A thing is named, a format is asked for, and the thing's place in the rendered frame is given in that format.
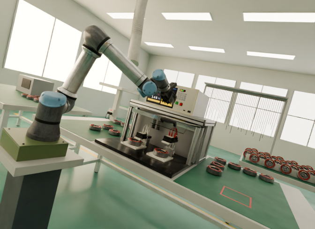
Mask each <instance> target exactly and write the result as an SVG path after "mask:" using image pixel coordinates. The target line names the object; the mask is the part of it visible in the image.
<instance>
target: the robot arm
mask: <svg viewBox="0 0 315 229"><path fill-rule="evenodd" d="M83 38H84V43H83V45H82V52H81V54H80V56H79V58H78V59H77V61H76V63H75V65H74V66H73V68H72V70H71V71H70V73H69V75H68V77H67V78H66V80H65V82H64V84H63V86H62V87H58V88H57V90H56V92H53V91H45V92H43V93H42V94H41V96H40V98H39V103H38V107H37V111H36V115H35V119H34V121H33V123H32V124H31V125H30V127H29V128H28V129H27V133H26V136H27V137H29V138H31V139H33V140H36V141H42V142H54V141H57V140H59V138H60V121H61V118H62V115H63V114H64V113H67V112H69V111H71V110H72V109H73V107H74V105H75V101H76V99H77V92H78V90H79V89H80V87H81V85H82V83H83V82H84V80H85V78H86V76H87V75H88V73H89V71H90V69H91V68H92V66H93V64H94V62H95V61H96V59H98V58H101V56H102V54H103V55H104V56H105V57H107V58H108V59H109V60H110V61H111V62H112V63H113V64H114V65H115V66H116V67H117V68H118V69H119V70H120V71H121V72H122V73H123V74H125V75H126V76H127V77H128V78H129V79H130V80H131V81H132V82H133V83H134V84H135V85H136V86H137V87H138V88H137V90H138V91H139V93H140V94H141V96H142V97H143V98H145V97H146V96H152V95H154V94H155V93H156V91H157V88H159V90H160V91H161V92H160V96H161V97H160V99H162V100H161V101H162V102H165V103H167V104H172V105H173V104H174V103H175V101H176V99H177V96H176V94H175V93H174V91H172V89H173V88H175V87H176V86H177V83H175V82H171V83H169V82H168V80H167V78H166V74H165V73H164V71H163V70H161V69H156V70H154V71H153V73H152V78H150V79H149V78H147V76H145V74H144V73H142V72H141V71H140V69H139V68H138V67H137V66H136V65H135V64H134V63H133V62H132V61H131V60H130V59H129V58H128V57H127V56H126V55H125V54H124V53H123V52H122V51H121V50H120V49H118V48H117V47H116V46H115V45H114V44H113V43H112V39H111V38H110V37H109V36H108V35H107V34H106V33H105V31H104V30H103V29H102V28H101V27H100V26H98V25H89V26H87V27H86V28H85V30H84V32H83Z"/></svg>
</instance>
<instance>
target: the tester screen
mask: <svg viewBox="0 0 315 229"><path fill-rule="evenodd" d="M176 90H177V89H175V88H173V89H172V91H174V93H176ZM160 92H161V91H160V90H159V88H157V91H156V93H155V94H154V95H153V96H157V97H158V98H157V99H155V100H158V101H160V102H159V103H158V102H154V101H151V100H147V101H150V102H154V103H157V104H161V99H160V97H161V96H160ZM148 98H150V99H153V98H151V96H148ZM148 98H147V99H148ZM161 105H163V104H161ZM164 106H165V105H164ZM166 106H167V105H166ZM169 107H172V106H169Z"/></svg>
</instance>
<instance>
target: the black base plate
mask: <svg viewBox="0 0 315 229"><path fill-rule="evenodd" d="M128 138H130V137H126V138H123V137H114V138H101V139H95V142H96V143H98V144H100V145H102V146H104V147H106V148H108V149H110V150H112V151H115V152H117V153H119V154H121V155H123V156H125V157H127V158H129V159H131V160H133V161H135V162H138V163H140V164H142V165H144V166H146V167H148V168H150V169H152V170H154V171H156V172H158V173H160V174H163V175H165V176H166V177H169V178H173V177H175V176H176V175H178V174H179V173H181V172H183V171H184V170H186V169H187V168H189V167H191V166H192V165H194V164H195V162H194V163H191V165H190V166H189V165H187V164H186V162H187V158H185V157H183V156H180V155H178V154H175V153H174V155H173V156H172V157H173V159H172V160H169V161H167V162H162V161H160V160H157V159H155V158H153V157H151V156H148V155H147V154H146V153H149V152H153V151H154V148H160V147H158V146H155V145H153V144H150V143H149V145H146V148H143V149H138V150H135V149H133V148H131V147H128V146H126V145H124V144H121V142H123V141H127V140H128ZM161 149H162V148H161Z"/></svg>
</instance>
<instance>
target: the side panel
mask: <svg viewBox="0 0 315 229"><path fill-rule="evenodd" d="M214 128H215V126H207V128H206V131H205V134H204V138H203V141H202V146H201V149H200V152H199V156H198V160H197V162H195V164H196V165H198V164H199V163H201V162H202V161H204V160H205V159H206V156H207V153H208V149H209V146H210V142H211V138H212V135H213V131H214Z"/></svg>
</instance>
